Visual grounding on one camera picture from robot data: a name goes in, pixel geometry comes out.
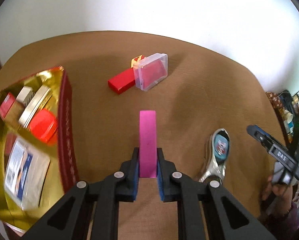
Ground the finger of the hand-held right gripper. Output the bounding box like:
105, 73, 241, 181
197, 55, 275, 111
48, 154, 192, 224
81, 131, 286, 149
247, 124, 274, 153

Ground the small yellow and red item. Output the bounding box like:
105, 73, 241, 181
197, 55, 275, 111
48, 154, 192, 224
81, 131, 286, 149
131, 54, 147, 69

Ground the red tin box gold interior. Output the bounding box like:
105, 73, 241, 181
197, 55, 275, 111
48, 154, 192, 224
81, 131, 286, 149
0, 66, 80, 235

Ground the person's right forearm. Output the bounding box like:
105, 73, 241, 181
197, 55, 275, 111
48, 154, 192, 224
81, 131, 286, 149
260, 201, 299, 240

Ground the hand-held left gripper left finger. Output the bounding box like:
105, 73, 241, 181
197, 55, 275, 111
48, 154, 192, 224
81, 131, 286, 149
22, 147, 140, 240

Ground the red tape measure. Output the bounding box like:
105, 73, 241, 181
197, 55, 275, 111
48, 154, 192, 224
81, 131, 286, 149
29, 109, 58, 145

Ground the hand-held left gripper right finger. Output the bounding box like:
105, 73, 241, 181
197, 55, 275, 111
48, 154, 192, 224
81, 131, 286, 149
157, 147, 276, 240

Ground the white case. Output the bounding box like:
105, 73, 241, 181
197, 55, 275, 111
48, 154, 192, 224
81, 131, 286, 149
18, 85, 52, 128

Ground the red rectangular box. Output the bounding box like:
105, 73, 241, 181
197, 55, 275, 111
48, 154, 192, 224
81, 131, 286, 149
108, 67, 136, 95

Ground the white power adapter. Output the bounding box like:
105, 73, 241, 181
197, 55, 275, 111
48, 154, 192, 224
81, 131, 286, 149
16, 86, 36, 104

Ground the clear box with printed card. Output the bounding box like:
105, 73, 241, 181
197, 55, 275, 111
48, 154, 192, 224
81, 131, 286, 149
3, 136, 51, 209

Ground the cluttered side table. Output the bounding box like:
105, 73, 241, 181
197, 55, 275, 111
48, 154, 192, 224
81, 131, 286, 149
266, 72, 299, 150

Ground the red square carton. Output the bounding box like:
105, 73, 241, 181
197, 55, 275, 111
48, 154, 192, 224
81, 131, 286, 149
0, 92, 25, 123

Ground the magenta rectangular block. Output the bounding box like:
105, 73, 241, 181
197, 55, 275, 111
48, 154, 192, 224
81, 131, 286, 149
139, 110, 158, 178

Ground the clear box with pink contents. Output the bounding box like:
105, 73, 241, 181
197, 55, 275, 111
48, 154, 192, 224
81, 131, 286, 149
133, 53, 169, 92

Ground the person's right hand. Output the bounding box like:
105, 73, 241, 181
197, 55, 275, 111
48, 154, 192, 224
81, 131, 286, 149
261, 174, 294, 217

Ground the silver foil snack packet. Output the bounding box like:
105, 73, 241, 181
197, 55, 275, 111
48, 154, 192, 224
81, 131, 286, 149
198, 128, 232, 183

